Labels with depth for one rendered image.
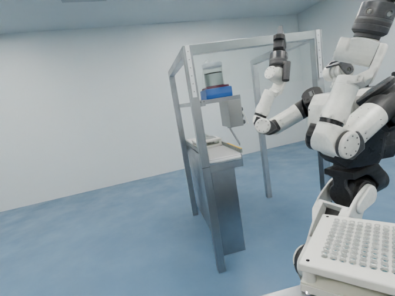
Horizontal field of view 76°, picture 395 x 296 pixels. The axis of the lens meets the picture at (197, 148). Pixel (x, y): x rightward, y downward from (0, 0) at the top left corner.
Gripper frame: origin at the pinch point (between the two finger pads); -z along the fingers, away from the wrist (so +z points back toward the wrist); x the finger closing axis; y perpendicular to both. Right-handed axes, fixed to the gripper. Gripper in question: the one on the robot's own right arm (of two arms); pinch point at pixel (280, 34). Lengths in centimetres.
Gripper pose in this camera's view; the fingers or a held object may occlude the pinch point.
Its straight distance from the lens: 150.3
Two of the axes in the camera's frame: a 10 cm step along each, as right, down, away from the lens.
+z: -1.3, 9.8, -1.2
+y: -9.0, -0.6, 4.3
